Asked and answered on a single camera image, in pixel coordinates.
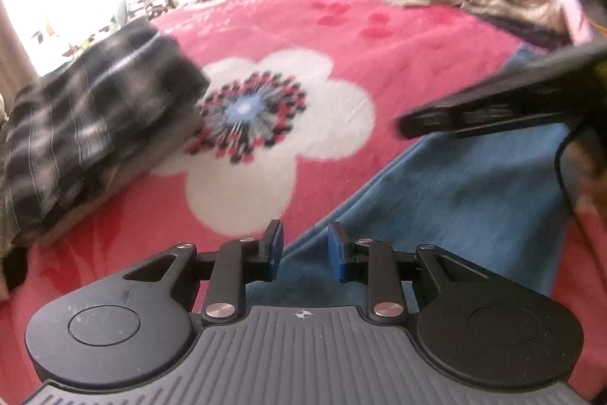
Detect pink floral blanket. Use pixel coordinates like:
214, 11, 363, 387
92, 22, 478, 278
0, 0, 607, 405

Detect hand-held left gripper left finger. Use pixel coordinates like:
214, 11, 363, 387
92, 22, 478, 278
123, 219, 285, 323

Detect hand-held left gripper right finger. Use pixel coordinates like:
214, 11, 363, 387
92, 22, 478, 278
328, 222, 489, 325

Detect black cable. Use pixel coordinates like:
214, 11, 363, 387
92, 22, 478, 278
556, 123, 586, 221

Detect blue denim jeans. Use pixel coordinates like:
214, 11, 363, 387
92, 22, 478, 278
247, 44, 577, 306

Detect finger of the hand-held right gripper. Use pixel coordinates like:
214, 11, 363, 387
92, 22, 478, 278
397, 39, 607, 140

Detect black white checked shirt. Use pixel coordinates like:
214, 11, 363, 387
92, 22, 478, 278
0, 18, 212, 244

